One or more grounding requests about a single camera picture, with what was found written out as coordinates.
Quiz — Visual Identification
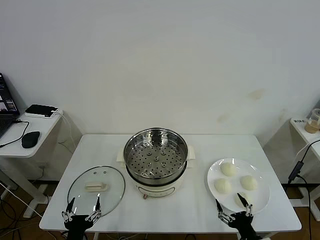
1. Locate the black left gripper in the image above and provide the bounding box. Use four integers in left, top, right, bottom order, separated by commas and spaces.
61, 196, 103, 240

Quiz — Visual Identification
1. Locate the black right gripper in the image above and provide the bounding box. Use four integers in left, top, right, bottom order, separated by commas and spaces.
215, 192, 258, 240

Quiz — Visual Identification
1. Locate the white steamed baozi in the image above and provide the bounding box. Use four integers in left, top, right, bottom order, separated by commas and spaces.
220, 162, 237, 178
234, 191, 252, 208
214, 178, 233, 195
239, 174, 259, 190

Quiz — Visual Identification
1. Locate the round glass pot lid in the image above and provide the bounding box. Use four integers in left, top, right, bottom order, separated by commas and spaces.
67, 165, 126, 220

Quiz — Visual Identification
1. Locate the perforated steel steamer basket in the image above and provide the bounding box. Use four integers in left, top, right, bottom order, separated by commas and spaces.
123, 127, 189, 182

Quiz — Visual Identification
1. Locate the round white plate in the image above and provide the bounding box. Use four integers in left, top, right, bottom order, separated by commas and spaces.
206, 157, 271, 215

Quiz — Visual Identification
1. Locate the cream electric cooker pot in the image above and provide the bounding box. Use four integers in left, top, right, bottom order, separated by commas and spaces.
116, 144, 197, 201

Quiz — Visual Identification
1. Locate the black computer mouse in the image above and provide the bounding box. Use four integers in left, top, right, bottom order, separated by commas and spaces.
21, 130, 41, 149

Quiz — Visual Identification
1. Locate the white side table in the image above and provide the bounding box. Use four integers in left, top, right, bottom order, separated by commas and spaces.
0, 107, 83, 218
262, 117, 320, 208

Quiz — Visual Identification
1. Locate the black smartphone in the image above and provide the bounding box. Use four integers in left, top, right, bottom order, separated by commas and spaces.
24, 104, 59, 117

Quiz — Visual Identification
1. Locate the clear plastic drink cup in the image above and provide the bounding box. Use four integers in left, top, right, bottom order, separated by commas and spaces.
304, 108, 320, 135

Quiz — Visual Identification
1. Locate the black laptop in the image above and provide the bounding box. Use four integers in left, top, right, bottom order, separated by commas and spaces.
0, 72, 21, 140

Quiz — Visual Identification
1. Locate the white floor cable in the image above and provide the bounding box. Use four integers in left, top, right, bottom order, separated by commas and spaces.
0, 181, 45, 218

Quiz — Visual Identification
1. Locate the black laptop cable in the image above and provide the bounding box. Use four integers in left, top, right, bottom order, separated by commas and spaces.
0, 119, 30, 148

